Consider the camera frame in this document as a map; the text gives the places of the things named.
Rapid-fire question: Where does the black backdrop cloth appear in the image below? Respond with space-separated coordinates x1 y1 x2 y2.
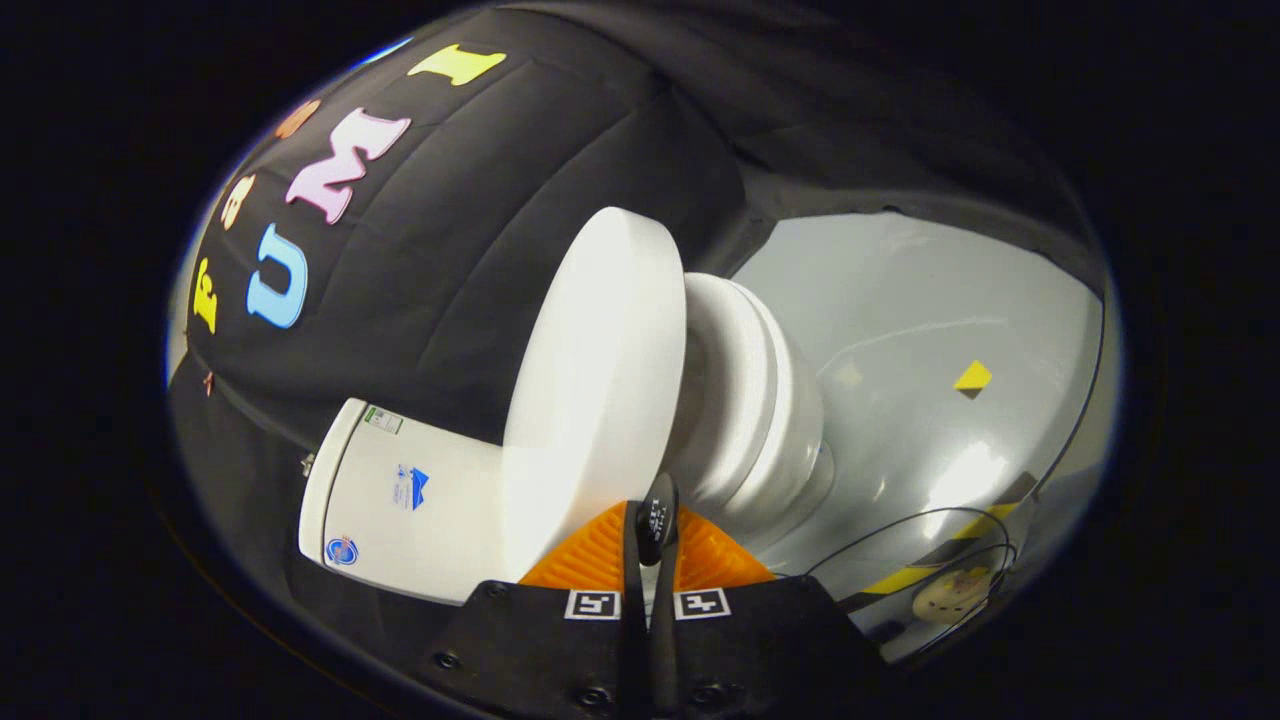
168 5 1111 661

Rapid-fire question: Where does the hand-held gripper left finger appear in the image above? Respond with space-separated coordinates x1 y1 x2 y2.
420 500 649 720

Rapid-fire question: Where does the white ceramic toilet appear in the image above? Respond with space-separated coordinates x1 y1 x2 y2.
298 272 837 607

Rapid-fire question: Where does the white toilet seat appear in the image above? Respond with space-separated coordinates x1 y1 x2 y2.
665 272 781 509

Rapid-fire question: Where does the black floor cable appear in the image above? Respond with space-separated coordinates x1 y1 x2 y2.
803 506 1020 643

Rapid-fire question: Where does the yellow black floor tape strip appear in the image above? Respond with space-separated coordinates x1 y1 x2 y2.
838 470 1041 613

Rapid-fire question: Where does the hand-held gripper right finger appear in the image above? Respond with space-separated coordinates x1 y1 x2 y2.
650 505 888 720

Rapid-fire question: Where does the white toilet lid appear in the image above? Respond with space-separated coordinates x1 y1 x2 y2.
500 207 689 583

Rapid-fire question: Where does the beige round floor object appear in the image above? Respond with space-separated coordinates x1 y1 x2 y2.
911 566 992 625

